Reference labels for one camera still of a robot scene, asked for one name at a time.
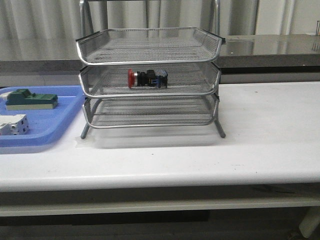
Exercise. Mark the green terminal block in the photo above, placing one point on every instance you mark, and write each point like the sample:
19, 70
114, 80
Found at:
23, 99

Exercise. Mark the white circuit breaker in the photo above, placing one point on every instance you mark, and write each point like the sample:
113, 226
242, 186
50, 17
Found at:
14, 124

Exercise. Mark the clear tape patch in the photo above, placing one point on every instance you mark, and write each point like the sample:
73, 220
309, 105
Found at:
87, 142

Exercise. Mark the blue plastic tray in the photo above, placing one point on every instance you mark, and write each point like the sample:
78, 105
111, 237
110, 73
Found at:
45, 125

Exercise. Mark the white table leg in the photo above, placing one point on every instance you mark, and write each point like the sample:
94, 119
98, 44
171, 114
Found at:
310, 222

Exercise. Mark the dark back counter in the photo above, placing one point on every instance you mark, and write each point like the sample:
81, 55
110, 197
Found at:
298, 53

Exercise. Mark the red emergency stop button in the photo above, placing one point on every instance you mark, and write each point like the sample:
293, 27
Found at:
151, 78

